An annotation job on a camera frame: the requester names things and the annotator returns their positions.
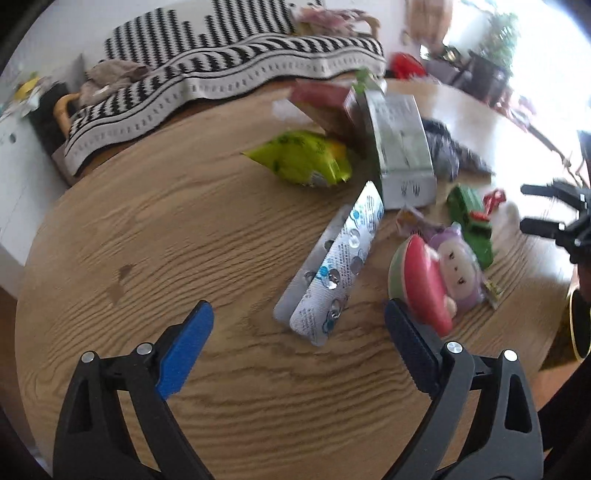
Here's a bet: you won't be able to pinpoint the grey green medicine box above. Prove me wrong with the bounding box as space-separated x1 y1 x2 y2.
361 90 437 210

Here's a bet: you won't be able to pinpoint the striped black white sofa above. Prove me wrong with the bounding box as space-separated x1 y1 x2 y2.
62 1 386 177

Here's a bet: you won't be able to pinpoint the yellow popcorn snack bag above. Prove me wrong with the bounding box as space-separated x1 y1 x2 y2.
242 130 353 187

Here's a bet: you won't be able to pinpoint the red plastic scrap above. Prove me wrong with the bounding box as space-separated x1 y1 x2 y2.
469 189 507 222

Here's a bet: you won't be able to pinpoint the green toy car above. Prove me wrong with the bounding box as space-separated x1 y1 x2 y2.
446 184 494 270

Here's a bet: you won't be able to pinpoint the black wooden chair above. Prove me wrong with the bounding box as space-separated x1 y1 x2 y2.
450 50 512 107

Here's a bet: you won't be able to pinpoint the red cigarette box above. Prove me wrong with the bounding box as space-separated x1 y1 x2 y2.
288 81 363 147

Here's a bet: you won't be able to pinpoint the blue paper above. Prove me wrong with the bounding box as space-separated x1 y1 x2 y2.
422 118 493 182

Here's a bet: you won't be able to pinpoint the red bag on floor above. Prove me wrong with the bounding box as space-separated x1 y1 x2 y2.
390 52 428 80

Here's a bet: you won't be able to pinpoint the white cabinet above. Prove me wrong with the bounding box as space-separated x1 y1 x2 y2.
0 115 67 265

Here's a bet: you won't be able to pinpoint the pink cushion on sofa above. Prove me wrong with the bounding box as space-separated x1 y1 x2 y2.
290 4 381 39

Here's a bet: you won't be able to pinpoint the silver blister pill pack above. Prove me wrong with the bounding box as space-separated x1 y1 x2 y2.
273 181 385 346

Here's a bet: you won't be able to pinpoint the beige clothes on sofa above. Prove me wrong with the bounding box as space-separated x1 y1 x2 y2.
79 59 151 106

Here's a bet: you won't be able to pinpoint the black gold trash bin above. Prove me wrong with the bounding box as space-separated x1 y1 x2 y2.
568 289 590 362

